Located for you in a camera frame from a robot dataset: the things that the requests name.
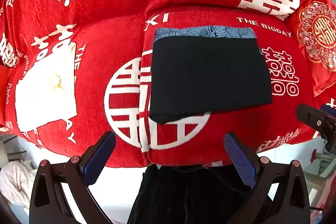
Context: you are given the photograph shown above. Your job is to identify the black pants with blue waistband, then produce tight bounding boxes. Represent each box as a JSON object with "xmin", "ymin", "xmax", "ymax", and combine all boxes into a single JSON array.
[{"xmin": 149, "ymin": 26, "xmax": 272, "ymax": 124}]

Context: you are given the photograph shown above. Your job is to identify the pink white crumpled cloth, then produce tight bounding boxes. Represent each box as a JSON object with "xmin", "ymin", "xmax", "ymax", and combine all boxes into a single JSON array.
[{"xmin": 1, "ymin": 161, "xmax": 35, "ymax": 211}]

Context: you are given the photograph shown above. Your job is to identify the operator black trousers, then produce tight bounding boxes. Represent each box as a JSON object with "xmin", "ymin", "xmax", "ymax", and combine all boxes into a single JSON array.
[{"xmin": 127, "ymin": 164, "xmax": 252, "ymax": 223}]

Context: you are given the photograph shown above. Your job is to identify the red embroidered pillow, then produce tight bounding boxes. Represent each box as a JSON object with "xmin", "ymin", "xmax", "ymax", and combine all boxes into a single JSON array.
[{"xmin": 284, "ymin": 0, "xmax": 335, "ymax": 96}]

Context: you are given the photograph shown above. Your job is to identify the white folded cloth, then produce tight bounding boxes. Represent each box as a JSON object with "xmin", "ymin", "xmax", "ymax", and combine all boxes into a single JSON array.
[{"xmin": 15, "ymin": 39, "xmax": 77, "ymax": 132}]

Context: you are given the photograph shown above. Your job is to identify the red bedspread with white characters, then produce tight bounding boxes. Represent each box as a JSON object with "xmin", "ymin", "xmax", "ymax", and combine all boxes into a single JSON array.
[{"xmin": 0, "ymin": 0, "xmax": 336, "ymax": 168}]

